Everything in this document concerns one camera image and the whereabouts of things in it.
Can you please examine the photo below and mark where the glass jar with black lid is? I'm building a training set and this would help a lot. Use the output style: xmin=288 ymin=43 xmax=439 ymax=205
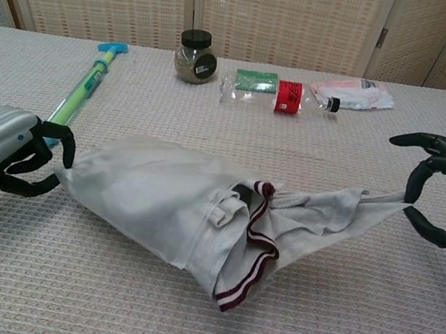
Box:
xmin=170 ymin=27 xmax=223 ymax=88

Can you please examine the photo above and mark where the green blue toy water pump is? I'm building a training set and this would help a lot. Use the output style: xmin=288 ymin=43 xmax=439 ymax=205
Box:
xmin=43 ymin=33 xmax=130 ymax=158

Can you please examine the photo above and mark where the beige woven tablecloth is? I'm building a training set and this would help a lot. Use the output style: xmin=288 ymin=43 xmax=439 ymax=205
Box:
xmin=0 ymin=23 xmax=446 ymax=334

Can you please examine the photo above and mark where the clear bottle with red label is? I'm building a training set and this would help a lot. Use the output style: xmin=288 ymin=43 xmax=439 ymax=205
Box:
xmin=216 ymin=70 xmax=344 ymax=124

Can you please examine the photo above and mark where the green foil packet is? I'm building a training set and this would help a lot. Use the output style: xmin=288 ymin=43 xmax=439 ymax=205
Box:
xmin=233 ymin=66 xmax=281 ymax=96

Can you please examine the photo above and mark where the grey shirt maroon trim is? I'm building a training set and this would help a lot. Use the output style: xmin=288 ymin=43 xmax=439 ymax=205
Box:
xmin=42 ymin=122 xmax=414 ymax=305

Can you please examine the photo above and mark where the pink white plastic package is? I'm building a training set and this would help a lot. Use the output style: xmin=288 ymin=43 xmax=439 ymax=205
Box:
xmin=306 ymin=71 xmax=399 ymax=117

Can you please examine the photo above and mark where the white garment with maroon trim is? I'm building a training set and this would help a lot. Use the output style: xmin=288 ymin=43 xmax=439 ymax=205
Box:
xmin=180 ymin=165 xmax=409 ymax=334

